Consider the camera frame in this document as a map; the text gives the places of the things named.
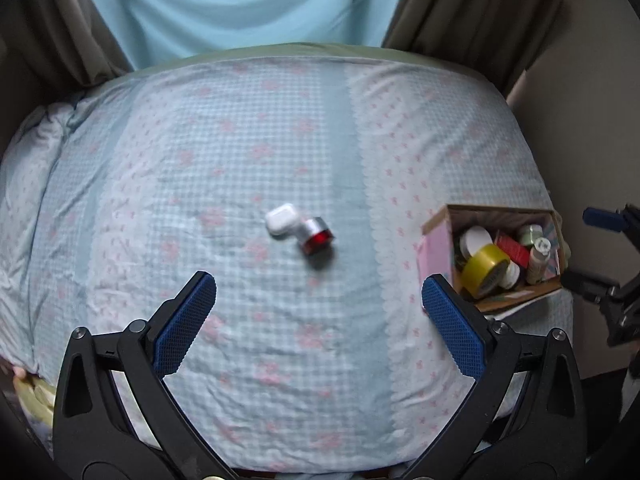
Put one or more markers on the yellow printed bag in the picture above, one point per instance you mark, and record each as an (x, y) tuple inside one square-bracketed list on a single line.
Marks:
[(35, 400)]

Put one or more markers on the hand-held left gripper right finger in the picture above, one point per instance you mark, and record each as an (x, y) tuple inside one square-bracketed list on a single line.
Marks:
[(455, 327)]

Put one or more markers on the brown curtain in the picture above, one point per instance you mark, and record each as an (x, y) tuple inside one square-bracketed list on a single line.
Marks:
[(55, 20), (480, 15)]

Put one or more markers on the green mattress sheet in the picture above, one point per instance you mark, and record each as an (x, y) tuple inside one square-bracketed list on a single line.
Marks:
[(300, 52)]

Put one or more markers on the red rectangular box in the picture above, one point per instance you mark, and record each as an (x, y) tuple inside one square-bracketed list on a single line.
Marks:
[(514, 251)]

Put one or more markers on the blue checked bedsheet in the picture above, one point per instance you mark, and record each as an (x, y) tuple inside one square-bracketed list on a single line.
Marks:
[(250, 160)]

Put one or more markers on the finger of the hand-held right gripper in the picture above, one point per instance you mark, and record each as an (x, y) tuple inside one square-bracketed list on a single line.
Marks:
[(602, 217), (585, 282)]

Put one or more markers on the yellow tape roll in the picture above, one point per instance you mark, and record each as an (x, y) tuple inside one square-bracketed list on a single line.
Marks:
[(485, 267)]

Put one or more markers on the black lid jar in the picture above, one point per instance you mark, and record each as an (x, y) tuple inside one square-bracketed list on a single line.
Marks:
[(530, 234)]

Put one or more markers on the pink cardboard box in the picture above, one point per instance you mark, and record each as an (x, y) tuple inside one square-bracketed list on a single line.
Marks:
[(437, 250)]

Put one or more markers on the white earbuds case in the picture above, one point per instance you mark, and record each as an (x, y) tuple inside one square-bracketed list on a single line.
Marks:
[(282, 221)]

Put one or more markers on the light blue crumpled quilt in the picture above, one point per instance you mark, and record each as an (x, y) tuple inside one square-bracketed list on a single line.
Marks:
[(35, 200)]

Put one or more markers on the light blue hanging cloth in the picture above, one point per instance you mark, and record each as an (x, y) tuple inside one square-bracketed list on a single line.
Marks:
[(240, 5)]

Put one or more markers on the white lid jar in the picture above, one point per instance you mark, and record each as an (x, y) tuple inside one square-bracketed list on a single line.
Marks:
[(475, 240), (511, 276)]

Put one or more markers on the white pill bottle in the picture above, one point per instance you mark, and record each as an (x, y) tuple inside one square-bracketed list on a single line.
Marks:
[(537, 260)]

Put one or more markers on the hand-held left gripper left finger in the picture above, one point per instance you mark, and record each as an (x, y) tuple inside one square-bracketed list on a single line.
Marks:
[(182, 327)]

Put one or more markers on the red and silver jar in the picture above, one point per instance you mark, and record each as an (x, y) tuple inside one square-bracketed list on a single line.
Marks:
[(315, 237)]

